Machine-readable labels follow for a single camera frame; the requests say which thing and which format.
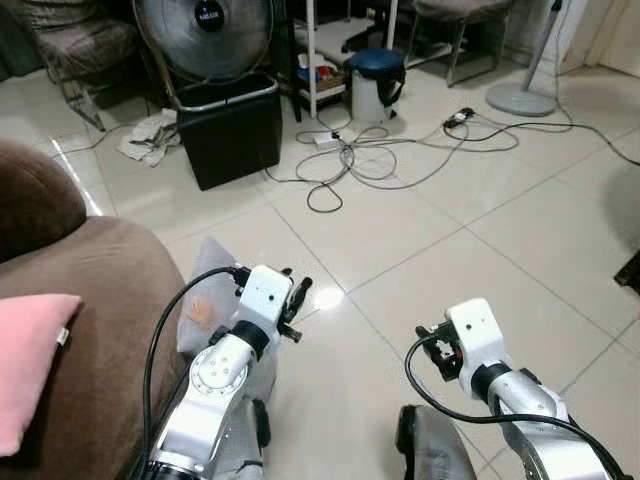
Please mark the box with colourful items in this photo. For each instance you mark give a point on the box with colourful items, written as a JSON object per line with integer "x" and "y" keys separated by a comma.
{"x": 320, "y": 76}

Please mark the crumpled white cloth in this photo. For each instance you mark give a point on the crumpled white cloth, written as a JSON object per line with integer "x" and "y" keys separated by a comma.
{"x": 148, "y": 138}

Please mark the white round stand base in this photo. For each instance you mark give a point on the white round stand base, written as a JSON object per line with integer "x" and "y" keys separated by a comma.
{"x": 520, "y": 98}

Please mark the pink pillow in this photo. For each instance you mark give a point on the pink pillow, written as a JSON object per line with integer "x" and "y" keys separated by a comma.
{"x": 28, "y": 365}

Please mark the striped cushion metal chair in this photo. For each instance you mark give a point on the striped cushion metal chair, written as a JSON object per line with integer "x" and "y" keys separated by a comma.
{"x": 80, "y": 45}

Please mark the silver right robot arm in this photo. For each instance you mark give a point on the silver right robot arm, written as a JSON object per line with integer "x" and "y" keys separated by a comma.
{"x": 535, "y": 415}

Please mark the grey seat metal chair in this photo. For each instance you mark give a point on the grey seat metal chair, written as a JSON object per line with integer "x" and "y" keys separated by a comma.
{"x": 460, "y": 12}

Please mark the white bucket with blue lid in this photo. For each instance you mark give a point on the white bucket with blue lid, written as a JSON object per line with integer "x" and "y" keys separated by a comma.
{"x": 375, "y": 85}

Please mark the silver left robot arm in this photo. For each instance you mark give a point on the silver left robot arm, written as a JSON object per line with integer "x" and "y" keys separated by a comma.
{"x": 205, "y": 400}

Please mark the robot right leg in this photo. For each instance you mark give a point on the robot right leg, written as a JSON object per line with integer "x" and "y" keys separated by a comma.
{"x": 435, "y": 445}

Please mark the black storage box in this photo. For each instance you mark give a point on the black storage box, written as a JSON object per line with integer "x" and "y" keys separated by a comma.
{"x": 230, "y": 135}

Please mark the dark wooden furniture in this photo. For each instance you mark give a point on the dark wooden furniture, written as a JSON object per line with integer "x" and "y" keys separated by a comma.
{"x": 630, "y": 272}

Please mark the brown fabric sofa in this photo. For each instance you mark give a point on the brown fabric sofa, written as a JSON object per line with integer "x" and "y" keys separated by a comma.
{"x": 95, "y": 300}

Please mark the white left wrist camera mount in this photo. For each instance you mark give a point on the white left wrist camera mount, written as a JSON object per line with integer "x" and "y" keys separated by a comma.
{"x": 262, "y": 295}

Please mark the silver floor fan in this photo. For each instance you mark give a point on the silver floor fan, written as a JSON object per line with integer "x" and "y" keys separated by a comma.
{"x": 205, "y": 35}

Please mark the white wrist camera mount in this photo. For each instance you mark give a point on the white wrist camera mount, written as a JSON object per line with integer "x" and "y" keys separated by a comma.
{"x": 262, "y": 295}
{"x": 475, "y": 335}

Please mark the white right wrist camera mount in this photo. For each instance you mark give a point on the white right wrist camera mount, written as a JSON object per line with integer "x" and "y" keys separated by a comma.
{"x": 475, "y": 335}

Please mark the white shelf rack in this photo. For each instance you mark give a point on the white shelf rack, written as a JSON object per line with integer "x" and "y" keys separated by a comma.
{"x": 312, "y": 60}

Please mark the translucent plastic bag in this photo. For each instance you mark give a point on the translucent plastic bag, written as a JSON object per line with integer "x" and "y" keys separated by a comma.
{"x": 205, "y": 290}

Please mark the white power strip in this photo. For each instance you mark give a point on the white power strip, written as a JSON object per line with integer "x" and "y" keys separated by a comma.
{"x": 326, "y": 139}

